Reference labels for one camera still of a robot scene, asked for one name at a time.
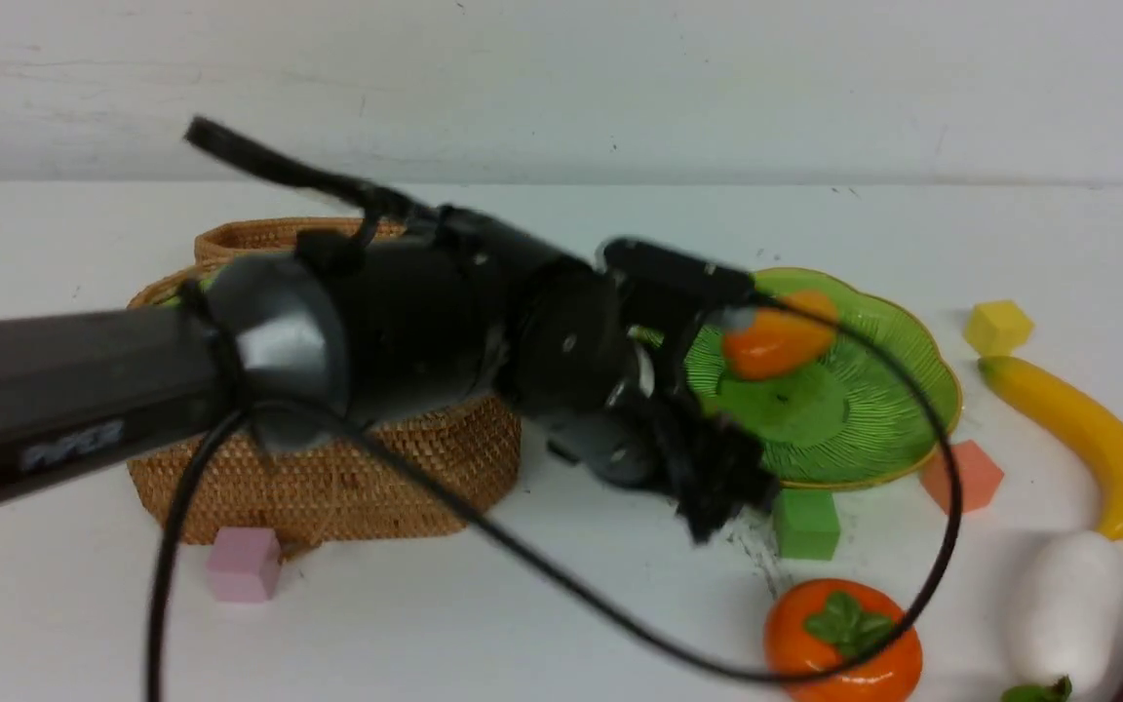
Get orange plastic persimmon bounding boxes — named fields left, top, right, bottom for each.
left=763, top=578, right=924, bottom=701

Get orange yellow plastic mango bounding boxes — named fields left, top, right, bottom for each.
left=721, top=308, right=836, bottom=381

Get yellow plastic banana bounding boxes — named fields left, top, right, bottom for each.
left=977, top=356, right=1123, bottom=541

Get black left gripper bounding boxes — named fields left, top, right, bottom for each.
left=502, top=271, right=777, bottom=543

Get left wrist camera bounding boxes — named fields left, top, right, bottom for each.
left=599, top=237, right=756, bottom=332

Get woven rattan basket green lining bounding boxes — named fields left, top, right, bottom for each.
left=131, top=217, right=523, bottom=557

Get green foam cube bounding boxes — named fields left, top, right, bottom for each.
left=772, top=489, right=841, bottom=563

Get white radish with leaves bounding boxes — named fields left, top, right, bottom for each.
left=1001, top=530, right=1123, bottom=701

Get salmon foam cube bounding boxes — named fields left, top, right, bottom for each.
left=919, top=440, right=1004, bottom=516

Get pink foam cube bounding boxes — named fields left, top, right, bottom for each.
left=206, top=526, right=282, bottom=605

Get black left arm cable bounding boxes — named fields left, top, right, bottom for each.
left=144, top=115, right=964, bottom=702

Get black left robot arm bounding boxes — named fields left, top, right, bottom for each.
left=0, top=206, right=780, bottom=543

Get green glass scalloped plate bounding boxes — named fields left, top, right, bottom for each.
left=685, top=267, right=964, bottom=490

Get yellow foam cube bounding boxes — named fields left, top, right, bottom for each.
left=962, top=299, right=1035, bottom=356

